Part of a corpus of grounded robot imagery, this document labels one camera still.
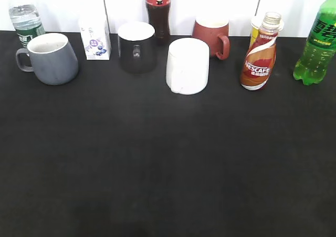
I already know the brown Nescafe coffee bottle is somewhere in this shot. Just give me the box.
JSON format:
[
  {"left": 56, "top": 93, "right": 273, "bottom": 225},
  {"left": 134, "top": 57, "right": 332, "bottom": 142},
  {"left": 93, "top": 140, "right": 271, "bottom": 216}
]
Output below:
[{"left": 240, "top": 12, "right": 281, "bottom": 91}]

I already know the grey ceramic mug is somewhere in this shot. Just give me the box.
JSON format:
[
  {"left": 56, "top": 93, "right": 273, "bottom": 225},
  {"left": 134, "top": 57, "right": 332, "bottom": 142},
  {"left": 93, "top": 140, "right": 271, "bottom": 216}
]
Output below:
[{"left": 15, "top": 33, "right": 79, "bottom": 85}]

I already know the white ceramic mug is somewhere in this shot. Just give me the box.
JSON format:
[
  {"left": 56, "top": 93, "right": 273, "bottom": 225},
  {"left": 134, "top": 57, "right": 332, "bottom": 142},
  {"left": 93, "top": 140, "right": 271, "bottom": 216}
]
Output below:
[{"left": 166, "top": 38, "right": 209, "bottom": 95}]

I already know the black glossy mug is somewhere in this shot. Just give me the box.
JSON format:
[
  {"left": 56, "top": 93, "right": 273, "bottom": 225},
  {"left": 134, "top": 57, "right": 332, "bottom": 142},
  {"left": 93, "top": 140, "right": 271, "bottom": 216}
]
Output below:
[{"left": 118, "top": 21, "right": 157, "bottom": 74}]

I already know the red ceramic mug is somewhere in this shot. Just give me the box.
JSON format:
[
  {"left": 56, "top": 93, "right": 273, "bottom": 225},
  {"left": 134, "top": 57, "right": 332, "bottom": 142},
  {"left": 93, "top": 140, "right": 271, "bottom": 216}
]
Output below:
[{"left": 192, "top": 15, "right": 230, "bottom": 60}]

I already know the green Sprite bottle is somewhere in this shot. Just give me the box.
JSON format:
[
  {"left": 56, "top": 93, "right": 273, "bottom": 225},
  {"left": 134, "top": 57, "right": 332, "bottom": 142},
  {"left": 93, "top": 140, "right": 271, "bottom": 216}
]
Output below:
[{"left": 293, "top": 0, "right": 335, "bottom": 85}]

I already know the white blueberry milk carton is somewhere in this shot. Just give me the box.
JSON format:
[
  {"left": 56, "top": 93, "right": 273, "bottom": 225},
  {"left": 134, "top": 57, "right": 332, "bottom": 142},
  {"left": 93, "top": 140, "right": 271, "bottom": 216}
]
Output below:
[{"left": 79, "top": 14, "right": 111, "bottom": 60}]

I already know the cola bottle red label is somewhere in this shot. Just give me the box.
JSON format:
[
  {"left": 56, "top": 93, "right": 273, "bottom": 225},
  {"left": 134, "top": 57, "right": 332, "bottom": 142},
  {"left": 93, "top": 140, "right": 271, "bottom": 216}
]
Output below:
[{"left": 146, "top": 0, "right": 171, "bottom": 45}]

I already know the clear water bottle green label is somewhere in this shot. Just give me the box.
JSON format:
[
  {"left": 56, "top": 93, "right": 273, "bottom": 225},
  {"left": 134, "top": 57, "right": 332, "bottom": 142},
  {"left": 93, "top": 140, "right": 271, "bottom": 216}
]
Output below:
[{"left": 8, "top": 0, "right": 45, "bottom": 48}]

